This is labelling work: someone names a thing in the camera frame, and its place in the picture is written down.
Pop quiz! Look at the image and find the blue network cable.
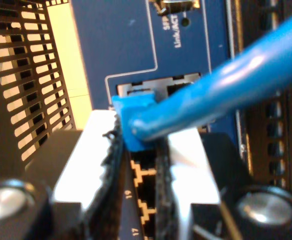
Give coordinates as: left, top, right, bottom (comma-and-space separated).
112, 6, 292, 152

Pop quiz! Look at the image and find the white cabinet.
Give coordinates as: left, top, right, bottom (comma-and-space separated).
47, 4, 93, 131

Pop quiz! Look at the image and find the blue network switch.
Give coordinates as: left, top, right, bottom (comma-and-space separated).
70, 0, 246, 240

